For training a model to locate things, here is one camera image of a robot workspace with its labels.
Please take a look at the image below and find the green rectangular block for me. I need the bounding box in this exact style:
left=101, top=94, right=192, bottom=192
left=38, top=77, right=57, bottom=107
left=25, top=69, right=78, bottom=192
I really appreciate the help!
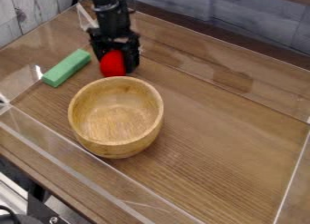
left=42, top=49, right=90, bottom=88

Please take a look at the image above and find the black metal stand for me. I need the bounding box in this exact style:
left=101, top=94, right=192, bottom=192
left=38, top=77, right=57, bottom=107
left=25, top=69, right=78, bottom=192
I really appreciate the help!
left=26, top=184, right=69, bottom=224

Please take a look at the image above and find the red plush strawberry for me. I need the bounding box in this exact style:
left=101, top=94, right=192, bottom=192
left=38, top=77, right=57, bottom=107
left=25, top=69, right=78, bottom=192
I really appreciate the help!
left=98, top=50, right=125, bottom=77

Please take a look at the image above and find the wooden bowl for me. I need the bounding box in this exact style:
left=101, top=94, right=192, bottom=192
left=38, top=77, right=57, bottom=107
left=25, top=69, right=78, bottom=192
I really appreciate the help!
left=68, top=76, right=162, bottom=159

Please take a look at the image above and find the black cable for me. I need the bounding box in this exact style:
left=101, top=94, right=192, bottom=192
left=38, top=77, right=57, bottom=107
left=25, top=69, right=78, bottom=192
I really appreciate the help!
left=0, top=204, right=25, bottom=224

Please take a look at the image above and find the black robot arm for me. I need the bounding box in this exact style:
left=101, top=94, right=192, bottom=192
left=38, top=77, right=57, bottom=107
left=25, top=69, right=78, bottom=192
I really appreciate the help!
left=86, top=0, right=140, bottom=77

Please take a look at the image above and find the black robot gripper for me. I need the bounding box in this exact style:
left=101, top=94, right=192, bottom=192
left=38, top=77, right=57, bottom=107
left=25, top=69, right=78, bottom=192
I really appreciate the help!
left=86, top=4, right=138, bottom=73

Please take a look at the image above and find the clear acrylic enclosure wall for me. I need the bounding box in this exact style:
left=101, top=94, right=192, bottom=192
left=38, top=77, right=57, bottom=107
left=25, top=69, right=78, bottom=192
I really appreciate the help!
left=0, top=5, right=310, bottom=224

